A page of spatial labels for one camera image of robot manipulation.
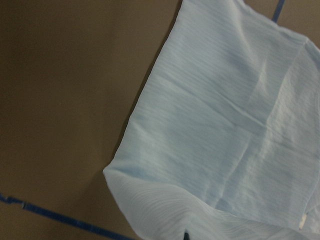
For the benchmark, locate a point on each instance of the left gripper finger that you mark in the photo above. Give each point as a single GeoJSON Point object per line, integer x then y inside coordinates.
{"type": "Point", "coordinates": [186, 236]}

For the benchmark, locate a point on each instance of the light blue button shirt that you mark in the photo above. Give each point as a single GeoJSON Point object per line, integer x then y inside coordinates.
{"type": "Point", "coordinates": [224, 141]}

